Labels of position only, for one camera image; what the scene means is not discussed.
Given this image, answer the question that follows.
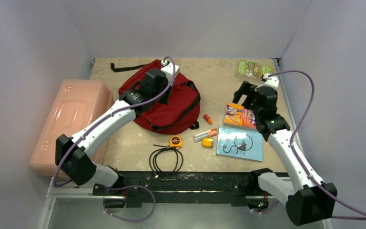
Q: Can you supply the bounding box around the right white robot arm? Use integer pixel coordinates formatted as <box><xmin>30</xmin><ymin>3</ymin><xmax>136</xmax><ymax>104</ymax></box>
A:
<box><xmin>233</xmin><ymin>81</ymin><xmax>337</xmax><ymax>226</ymax></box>

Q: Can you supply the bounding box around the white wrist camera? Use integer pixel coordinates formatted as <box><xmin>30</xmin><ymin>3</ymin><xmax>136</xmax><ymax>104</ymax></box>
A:
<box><xmin>254</xmin><ymin>73</ymin><xmax>279</xmax><ymax>92</ymax></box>
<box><xmin>161</xmin><ymin>62</ymin><xmax>180</xmax><ymax>82</ymax></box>

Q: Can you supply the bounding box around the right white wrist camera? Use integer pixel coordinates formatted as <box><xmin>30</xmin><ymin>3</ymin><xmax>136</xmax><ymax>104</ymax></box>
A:
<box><xmin>254</xmin><ymin>73</ymin><xmax>279</xmax><ymax>92</ymax></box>

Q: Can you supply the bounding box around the red orange crayon marker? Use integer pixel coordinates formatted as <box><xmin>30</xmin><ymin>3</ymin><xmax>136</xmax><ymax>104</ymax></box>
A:
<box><xmin>203</xmin><ymin>114</ymin><xmax>213</xmax><ymax>125</ymax></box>

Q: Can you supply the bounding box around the pink translucent storage box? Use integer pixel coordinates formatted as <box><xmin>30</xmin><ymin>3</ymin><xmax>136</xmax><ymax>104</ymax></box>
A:
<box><xmin>29</xmin><ymin>79</ymin><xmax>114</xmax><ymax>177</ymax></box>

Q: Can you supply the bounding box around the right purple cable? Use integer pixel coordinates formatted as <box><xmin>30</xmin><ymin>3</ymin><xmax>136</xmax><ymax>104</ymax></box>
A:
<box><xmin>265</xmin><ymin>70</ymin><xmax>366</xmax><ymax>221</ymax></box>

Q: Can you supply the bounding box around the black coiled cable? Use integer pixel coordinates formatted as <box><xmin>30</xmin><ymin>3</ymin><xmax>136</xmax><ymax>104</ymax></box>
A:
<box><xmin>148</xmin><ymin>142</ymin><xmax>184</xmax><ymax>177</ymax></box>

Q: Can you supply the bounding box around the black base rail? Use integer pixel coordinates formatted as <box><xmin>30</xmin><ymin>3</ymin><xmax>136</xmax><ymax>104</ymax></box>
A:
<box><xmin>92</xmin><ymin>170</ymin><xmax>297</xmax><ymax>209</ymax></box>

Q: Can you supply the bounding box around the green booklet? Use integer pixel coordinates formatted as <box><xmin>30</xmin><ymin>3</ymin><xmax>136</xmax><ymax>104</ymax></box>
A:
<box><xmin>236</xmin><ymin>60</ymin><xmax>275</xmax><ymax>80</ymax></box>

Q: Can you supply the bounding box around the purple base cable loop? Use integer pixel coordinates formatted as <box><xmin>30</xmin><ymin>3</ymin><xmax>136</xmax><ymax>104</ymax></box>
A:
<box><xmin>103</xmin><ymin>183</ymin><xmax>157</xmax><ymax>222</ymax></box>

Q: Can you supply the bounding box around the yellow grey correction tape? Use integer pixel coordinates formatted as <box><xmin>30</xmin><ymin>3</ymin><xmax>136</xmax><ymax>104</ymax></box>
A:
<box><xmin>202</xmin><ymin>137</ymin><xmax>214</xmax><ymax>148</ymax></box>

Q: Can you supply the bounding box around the yellow tape measure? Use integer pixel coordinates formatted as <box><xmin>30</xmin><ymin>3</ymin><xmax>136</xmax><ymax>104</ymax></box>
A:
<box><xmin>169</xmin><ymin>135</ymin><xmax>183</xmax><ymax>148</ymax></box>

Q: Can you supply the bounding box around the light blue book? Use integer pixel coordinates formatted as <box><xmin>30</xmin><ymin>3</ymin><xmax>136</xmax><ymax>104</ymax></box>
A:
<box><xmin>216</xmin><ymin>126</ymin><xmax>264</xmax><ymax>162</ymax></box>

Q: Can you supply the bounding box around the colourful Roald Dahl book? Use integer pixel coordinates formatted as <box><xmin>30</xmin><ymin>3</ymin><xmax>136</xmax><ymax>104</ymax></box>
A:
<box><xmin>224</xmin><ymin>103</ymin><xmax>256</xmax><ymax>130</ymax></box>

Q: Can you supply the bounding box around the red student backpack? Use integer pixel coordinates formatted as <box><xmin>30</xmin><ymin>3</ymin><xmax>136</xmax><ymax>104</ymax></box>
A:
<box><xmin>110</xmin><ymin>60</ymin><xmax>201</xmax><ymax>135</ymax></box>

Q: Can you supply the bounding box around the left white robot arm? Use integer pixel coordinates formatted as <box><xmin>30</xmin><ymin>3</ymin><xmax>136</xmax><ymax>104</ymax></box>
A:
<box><xmin>54</xmin><ymin>64</ymin><xmax>180</xmax><ymax>195</ymax></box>

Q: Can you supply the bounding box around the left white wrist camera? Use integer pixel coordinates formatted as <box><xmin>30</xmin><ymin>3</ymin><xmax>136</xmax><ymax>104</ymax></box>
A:
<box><xmin>161</xmin><ymin>62</ymin><xmax>180</xmax><ymax>82</ymax></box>

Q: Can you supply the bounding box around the grey orange highlighter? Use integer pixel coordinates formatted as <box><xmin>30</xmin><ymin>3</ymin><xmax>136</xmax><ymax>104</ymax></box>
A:
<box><xmin>193</xmin><ymin>131</ymin><xmax>217</xmax><ymax>142</ymax></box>

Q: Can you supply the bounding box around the white orange marker pen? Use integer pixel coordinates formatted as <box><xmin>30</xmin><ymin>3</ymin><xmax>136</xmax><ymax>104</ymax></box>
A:
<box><xmin>193</xmin><ymin>128</ymin><xmax>217</xmax><ymax>142</ymax></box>

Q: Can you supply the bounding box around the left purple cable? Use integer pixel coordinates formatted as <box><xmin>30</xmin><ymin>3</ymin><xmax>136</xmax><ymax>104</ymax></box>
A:
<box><xmin>52</xmin><ymin>56</ymin><xmax>177</xmax><ymax>187</ymax></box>

